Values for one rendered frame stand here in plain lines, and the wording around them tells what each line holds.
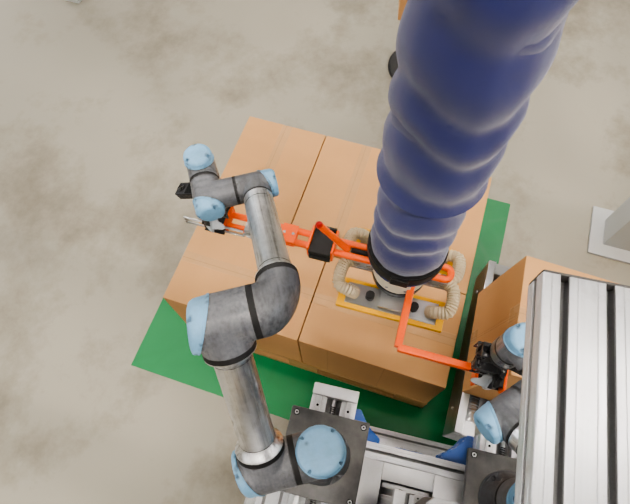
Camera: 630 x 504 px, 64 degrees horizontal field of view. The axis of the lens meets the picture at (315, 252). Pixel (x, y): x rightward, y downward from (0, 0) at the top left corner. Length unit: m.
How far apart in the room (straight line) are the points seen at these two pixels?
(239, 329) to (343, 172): 1.47
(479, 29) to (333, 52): 2.96
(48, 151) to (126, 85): 0.66
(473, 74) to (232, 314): 0.60
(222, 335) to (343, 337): 1.08
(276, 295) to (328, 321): 1.06
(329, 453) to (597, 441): 0.80
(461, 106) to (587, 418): 0.46
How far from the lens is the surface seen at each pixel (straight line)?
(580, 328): 0.56
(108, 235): 3.07
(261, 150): 2.46
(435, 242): 1.22
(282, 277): 1.03
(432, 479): 1.59
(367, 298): 1.59
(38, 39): 4.25
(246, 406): 1.14
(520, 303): 1.70
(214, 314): 1.00
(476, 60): 0.75
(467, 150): 0.88
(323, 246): 1.54
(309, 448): 1.25
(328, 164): 2.39
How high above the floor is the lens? 2.51
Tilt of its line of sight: 65 degrees down
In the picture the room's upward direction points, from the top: 3 degrees counter-clockwise
